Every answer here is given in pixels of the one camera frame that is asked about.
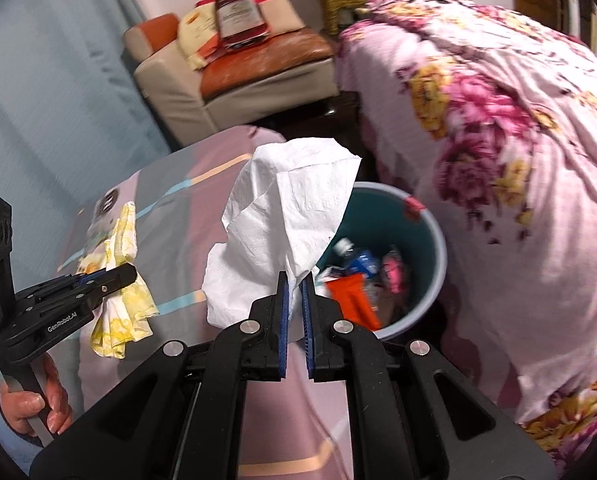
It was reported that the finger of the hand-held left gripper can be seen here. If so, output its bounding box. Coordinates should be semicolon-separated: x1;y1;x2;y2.
91;263;138;307
73;269;108;288

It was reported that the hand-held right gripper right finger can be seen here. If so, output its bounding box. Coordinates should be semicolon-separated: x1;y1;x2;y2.
301;272;559;480

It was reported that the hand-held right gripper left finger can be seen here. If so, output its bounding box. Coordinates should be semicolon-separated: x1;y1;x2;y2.
28;270;292;480

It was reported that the yellow printed napkin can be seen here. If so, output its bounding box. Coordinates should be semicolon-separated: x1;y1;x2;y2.
78;201;160;359

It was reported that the orange snack wrapper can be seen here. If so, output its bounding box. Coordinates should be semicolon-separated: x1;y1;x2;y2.
326;272;382;331

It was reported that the pink snack wrapper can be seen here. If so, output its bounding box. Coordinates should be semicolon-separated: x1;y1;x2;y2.
381;247;409;293

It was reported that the white tissue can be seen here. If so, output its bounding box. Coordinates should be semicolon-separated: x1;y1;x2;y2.
202;136;363;331

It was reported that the teal trash bin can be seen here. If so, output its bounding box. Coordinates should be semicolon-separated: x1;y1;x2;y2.
316;181;448;342

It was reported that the person's left hand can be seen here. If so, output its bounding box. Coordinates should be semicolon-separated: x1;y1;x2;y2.
0;352;72;436

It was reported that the clear bag with round logo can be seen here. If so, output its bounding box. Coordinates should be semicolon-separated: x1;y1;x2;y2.
86;185;124;256

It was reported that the clear plastic bottle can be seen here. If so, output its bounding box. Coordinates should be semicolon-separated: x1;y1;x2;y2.
331;237;382;276

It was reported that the light blue curtain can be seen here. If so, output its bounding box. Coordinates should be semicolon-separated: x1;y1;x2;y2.
0;0;174;281

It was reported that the beige and brown armchair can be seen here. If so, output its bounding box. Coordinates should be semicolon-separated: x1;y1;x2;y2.
123;0;342;148

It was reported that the pink floral blanket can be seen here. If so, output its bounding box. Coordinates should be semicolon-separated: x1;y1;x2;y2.
333;0;597;476

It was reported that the cream printed bag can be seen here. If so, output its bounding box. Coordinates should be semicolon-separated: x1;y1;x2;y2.
178;2;224;71

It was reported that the red plastic bag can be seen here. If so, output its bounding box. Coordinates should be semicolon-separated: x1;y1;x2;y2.
213;0;279;51

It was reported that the beige cushion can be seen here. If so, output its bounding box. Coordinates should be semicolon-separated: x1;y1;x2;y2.
263;0;304;36

